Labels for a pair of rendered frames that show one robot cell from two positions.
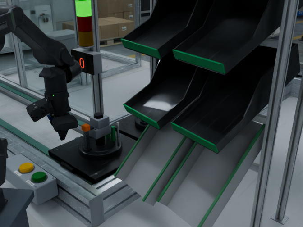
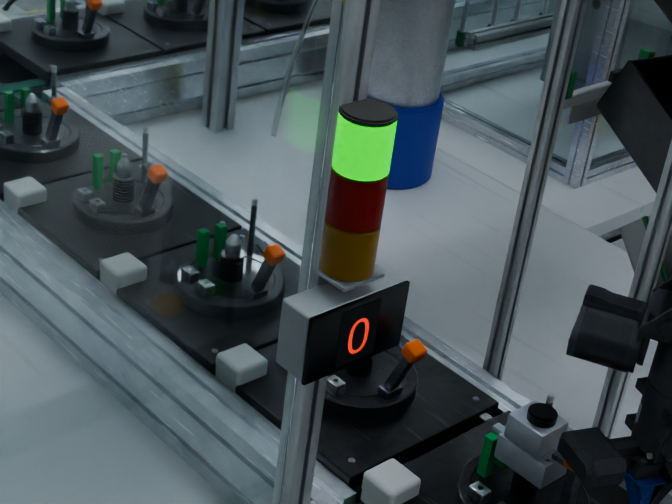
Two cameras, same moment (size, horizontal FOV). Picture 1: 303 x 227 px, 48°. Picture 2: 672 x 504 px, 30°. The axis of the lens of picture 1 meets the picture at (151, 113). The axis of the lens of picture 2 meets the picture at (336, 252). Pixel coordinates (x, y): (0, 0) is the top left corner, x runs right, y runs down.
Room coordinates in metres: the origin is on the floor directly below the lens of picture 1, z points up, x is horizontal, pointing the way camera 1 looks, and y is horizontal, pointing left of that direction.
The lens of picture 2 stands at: (1.16, 1.20, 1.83)
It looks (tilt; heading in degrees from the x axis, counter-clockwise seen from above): 30 degrees down; 272
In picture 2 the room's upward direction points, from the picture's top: 8 degrees clockwise
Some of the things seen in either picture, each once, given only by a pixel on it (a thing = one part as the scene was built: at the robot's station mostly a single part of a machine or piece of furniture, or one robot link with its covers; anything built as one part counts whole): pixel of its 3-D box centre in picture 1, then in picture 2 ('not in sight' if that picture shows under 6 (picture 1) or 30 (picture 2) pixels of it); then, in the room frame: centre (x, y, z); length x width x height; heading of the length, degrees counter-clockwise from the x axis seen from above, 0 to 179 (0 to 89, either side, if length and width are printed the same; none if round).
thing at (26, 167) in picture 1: (26, 168); not in sight; (0.86, 0.37, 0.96); 0.04 x 0.04 x 0.02
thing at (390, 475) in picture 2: not in sight; (389, 489); (1.10, 0.17, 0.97); 0.05 x 0.05 x 0.04; 48
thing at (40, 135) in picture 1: (57, 133); not in sight; (1.18, 0.37, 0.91); 0.84 x 0.28 x 0.10; 48
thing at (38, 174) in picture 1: (39, 178); not in sight; (0.81, 0.32, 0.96); 0.04 x 0.04 x 0.02
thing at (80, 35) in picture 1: (85, 38); (349, 244); (1.17, 0.23, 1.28); 0.05 x 0.05 x 0.05
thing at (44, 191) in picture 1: (28, 177); not in sight; (0.86, 0.37, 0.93); 0.21 x 0.07 x 0.06; 48
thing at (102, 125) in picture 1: (101, 123); (528, 433); (0.97, 0.16, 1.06); 0.08 x 0.04 x 0.07; 138
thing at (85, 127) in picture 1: (88, 135); (565, 479); (0.93, 0.19, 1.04); 0.04 x 0.02 x 0.08; 138
